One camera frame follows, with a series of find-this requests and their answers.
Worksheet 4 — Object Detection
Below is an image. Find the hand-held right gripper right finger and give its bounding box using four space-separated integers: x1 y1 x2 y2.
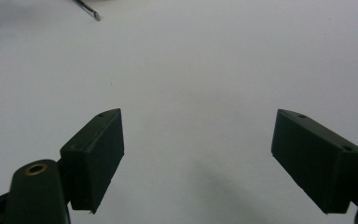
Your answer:
270 108 358 215

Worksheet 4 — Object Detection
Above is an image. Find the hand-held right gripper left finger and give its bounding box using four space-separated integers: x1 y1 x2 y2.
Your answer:
59 107 125 215

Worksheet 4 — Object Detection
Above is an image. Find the thin metal rod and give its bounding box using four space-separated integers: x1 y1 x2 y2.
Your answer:
73 0 102 22

